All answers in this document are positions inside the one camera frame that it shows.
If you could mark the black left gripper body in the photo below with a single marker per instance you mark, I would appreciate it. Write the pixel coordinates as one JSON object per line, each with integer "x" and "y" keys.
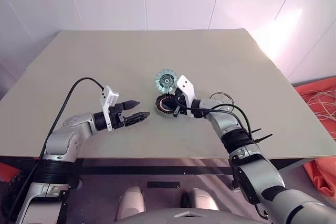
{"x": 117, "y": 119}

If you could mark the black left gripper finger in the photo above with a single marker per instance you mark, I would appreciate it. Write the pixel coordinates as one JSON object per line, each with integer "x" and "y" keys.
{"x": 136, "y": 118}
{"x": 130, "y": 105}

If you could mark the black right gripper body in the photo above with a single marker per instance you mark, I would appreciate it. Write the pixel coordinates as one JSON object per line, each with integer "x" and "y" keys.
{"x": 180, "y": 104}

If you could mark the motor housing with copper windings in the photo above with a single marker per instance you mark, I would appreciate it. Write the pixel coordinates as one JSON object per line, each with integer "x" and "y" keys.
{"x": 158, "y": 104}

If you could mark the silver spoked rotor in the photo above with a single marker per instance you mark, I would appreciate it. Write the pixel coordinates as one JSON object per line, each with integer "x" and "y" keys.
{"x": 165, "y": 80}

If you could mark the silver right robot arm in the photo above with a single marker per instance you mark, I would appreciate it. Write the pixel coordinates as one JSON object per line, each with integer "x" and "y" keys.
{"x": 225, "y": 121}

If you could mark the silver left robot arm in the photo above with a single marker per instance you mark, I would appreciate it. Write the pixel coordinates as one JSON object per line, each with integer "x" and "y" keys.
{"x": 65, "y": 140}

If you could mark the black rectangular plate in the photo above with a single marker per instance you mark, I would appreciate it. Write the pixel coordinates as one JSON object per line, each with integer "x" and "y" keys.
{"x": 163, "y": 184}

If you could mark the black zip tie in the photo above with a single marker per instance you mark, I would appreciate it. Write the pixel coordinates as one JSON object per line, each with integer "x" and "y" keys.
{"x": 263, "y": 137}
{"x": 256, "y": 130}

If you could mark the pale rounded shell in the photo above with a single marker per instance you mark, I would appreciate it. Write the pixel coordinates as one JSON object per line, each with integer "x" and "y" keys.
{"x": 203, "y": 200}
{"x": 131, "y": 200}

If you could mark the grey robot torso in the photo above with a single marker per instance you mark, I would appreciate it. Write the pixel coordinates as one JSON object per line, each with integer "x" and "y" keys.
{"x": 183, "y": 217}

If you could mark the orange cloth scrap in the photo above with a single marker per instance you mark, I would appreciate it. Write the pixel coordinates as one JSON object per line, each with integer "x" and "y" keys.
{"x": 4, "y": 169}

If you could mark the orange cloth heap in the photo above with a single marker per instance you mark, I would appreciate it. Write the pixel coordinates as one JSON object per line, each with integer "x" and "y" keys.
{"x": 324, "y": 176}

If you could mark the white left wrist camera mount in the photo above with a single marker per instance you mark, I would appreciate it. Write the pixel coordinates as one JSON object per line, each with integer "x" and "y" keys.
{"x": 106, "y": 108}

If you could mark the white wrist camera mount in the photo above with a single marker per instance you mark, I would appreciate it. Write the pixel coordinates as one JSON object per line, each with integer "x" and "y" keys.
{"x": 106, "y": 108}
{"x": 187, "y": 87}

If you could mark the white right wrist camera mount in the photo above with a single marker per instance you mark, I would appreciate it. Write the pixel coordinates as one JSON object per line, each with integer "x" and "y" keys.
{"x": 187, "y": 87}

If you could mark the black table frame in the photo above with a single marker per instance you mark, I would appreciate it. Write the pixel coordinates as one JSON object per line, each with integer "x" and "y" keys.
{"x": 157, "y": 170}

